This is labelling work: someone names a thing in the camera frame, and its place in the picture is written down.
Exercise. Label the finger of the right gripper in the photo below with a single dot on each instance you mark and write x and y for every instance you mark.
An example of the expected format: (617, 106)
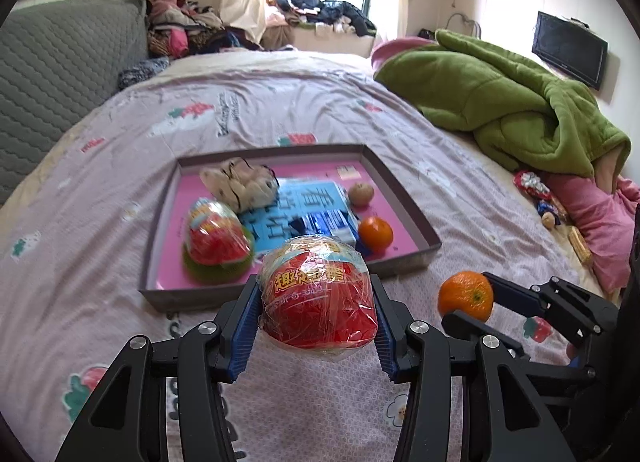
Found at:
(462, 326)
(524, 302)

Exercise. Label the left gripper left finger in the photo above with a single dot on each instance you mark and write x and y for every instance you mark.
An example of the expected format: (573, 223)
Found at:
(237, 323)

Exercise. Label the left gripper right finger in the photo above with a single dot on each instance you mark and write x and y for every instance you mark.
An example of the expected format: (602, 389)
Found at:
(397, 360)

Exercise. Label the orange tangerine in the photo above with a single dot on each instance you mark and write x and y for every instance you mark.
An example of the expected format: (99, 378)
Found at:
(468, 291)
(375, 234)

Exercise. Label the blue toy egg package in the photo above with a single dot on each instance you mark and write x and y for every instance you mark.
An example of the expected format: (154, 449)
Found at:
(214, 235)

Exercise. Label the red toy egg package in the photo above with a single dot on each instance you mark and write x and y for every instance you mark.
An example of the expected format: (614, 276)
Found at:
(317, 295)

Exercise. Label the blue snack packet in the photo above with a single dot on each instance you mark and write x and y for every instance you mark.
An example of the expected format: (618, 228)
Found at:
(332, 224)

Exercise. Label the beige mesh drawstring bag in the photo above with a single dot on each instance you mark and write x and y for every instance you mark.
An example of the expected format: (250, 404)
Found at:
(240, 185)

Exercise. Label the brown walnut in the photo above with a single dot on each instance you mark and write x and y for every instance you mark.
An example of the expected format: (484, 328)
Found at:
(360, 194)

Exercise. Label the yellow snack bar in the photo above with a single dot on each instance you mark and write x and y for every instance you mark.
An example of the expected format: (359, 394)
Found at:
(579, 246)

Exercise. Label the small doll figure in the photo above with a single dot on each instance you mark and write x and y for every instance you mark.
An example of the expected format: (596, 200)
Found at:
(552, 213)

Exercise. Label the grey cardboard box tray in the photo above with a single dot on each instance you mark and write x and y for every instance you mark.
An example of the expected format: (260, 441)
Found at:
(160, 271)

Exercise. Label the red foil candy wrapper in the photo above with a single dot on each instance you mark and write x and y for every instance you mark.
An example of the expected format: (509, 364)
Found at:
(530, 183)

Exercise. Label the pink strawberry bed sheet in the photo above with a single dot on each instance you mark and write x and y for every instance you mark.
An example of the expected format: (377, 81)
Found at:
(72, 243)

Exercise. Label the green fleece blanket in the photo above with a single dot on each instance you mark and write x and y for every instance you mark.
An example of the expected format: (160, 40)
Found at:
(518, 112)

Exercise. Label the clothes pile by headboard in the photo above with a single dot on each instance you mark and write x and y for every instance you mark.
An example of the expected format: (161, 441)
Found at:
(178, 29)

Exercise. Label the clothes pile on windowsill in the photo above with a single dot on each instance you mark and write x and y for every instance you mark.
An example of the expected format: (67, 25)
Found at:
(324, 16)

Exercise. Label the grey quilted headboard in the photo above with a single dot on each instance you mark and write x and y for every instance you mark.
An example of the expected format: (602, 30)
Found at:
(59, 61)

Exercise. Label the black wall television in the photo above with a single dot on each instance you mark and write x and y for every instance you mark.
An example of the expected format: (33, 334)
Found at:
(571, 48)

